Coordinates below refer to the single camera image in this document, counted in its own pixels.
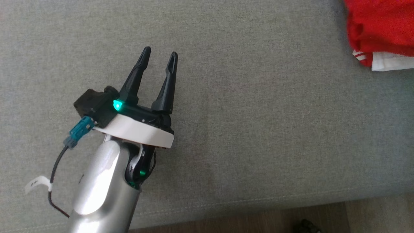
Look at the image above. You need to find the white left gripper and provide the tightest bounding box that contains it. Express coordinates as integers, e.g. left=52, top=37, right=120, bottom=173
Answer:
left=93, top=46, right=179, bottom=149

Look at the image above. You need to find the red and white jersey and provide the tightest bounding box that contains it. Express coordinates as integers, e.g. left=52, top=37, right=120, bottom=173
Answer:
left=343, top=0, right=414, bottom=72

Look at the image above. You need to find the grey ottoman cushion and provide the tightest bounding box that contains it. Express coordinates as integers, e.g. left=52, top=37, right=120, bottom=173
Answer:
left=0, top=0, right=414, bottom=232

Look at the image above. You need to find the white cable label tag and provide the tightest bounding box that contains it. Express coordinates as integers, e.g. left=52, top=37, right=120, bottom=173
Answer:
left=25, top=176, right=52, bottom=195

